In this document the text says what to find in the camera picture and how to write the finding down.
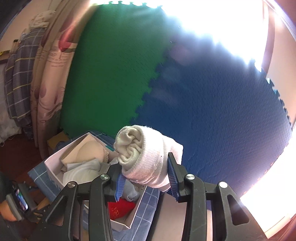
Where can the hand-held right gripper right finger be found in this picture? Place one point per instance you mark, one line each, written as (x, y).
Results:
(173, 183)

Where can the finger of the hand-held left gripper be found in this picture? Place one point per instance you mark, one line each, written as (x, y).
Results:
(39, 212)

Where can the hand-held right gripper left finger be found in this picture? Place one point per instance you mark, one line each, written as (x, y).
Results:
(119, 187)

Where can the red underwear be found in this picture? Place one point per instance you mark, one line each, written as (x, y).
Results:
(120, 209)

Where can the white sock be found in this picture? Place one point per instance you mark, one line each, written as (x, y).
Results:
(148, 162)

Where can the white cardboard shoe box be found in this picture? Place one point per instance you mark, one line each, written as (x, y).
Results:
(52, 169)

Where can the beige bra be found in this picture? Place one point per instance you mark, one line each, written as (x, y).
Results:
(87, 150)

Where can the person's left hand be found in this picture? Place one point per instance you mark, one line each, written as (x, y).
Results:
(7, 209)

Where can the blue checked cloth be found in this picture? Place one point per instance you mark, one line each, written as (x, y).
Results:
(151, 208)

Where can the grey cardboard box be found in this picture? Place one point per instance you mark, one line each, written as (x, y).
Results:
(171, 220)

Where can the yellow cardboard box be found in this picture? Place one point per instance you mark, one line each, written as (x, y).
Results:
(56, 143)

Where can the blue foam mat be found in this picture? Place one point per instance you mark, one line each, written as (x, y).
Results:
(219, 127)

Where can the white plastic sheet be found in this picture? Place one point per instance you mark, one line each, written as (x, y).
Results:
(7, 125)

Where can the green foam mat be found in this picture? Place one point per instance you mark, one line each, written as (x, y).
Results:
(111, 69)

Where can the floral curtain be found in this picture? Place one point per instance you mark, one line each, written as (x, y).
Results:
(50, 81)

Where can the grey plaid blanket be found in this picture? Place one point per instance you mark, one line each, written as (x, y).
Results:
(18, 76)

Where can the white floral quilt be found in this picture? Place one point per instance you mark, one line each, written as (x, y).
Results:
(40, 19)

